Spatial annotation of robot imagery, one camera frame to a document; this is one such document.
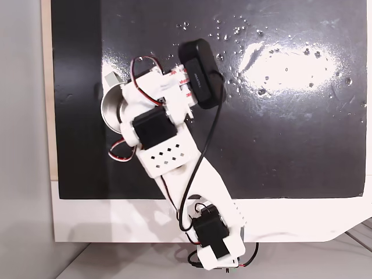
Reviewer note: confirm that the shiny metal cup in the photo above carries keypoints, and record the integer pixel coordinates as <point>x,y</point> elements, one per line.
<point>110,110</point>

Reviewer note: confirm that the small grey block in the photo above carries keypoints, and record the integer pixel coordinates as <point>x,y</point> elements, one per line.
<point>112,79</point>

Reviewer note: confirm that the black glossy mat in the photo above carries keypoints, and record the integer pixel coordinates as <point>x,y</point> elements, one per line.
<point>261,139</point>

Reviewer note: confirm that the white base board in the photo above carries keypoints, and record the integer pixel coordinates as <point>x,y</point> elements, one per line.
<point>116,218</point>

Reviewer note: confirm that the black oval camera box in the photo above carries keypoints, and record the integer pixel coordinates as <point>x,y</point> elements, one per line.
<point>200,75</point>

